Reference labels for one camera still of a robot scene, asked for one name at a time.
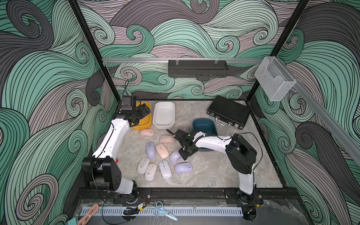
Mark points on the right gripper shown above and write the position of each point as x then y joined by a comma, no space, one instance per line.
184,155

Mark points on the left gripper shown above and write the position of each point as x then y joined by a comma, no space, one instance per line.
144,110

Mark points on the purple rounded mouse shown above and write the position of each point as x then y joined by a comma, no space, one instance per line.
175,156
184,167

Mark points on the purple slim mouse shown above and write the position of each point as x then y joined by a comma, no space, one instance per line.
150,150

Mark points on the dark teal storage box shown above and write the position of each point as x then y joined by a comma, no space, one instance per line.
205,125

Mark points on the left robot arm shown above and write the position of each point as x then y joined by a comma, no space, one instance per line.
100,171

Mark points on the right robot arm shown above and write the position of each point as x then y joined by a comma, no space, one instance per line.
241,154

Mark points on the yellow storage box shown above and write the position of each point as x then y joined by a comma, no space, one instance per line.
143,122

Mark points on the white storage box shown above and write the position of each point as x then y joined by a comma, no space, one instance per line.
164,115

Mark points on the pink mouse near yellow box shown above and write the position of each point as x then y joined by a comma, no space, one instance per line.
146,132

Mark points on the pink rounded mouse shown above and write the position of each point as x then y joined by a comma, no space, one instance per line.
167,139

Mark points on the peach flat mouse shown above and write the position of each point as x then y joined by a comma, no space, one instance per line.
162,150

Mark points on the pale lilac white mouse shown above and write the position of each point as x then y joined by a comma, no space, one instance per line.
165,169

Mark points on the white mouse middle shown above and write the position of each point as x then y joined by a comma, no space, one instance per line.
150,172

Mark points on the white mouse left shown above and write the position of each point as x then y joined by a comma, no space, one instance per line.
143,164

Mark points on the black briefcase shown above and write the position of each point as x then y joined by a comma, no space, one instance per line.
228,113

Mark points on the black wall shelf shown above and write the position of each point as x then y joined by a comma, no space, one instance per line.
200,69

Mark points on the blue handled scissors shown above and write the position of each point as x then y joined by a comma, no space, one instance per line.
160,210

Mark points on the clear mesh wall bin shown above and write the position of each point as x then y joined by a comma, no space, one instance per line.
275,78

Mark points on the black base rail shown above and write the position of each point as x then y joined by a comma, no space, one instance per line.
228,195

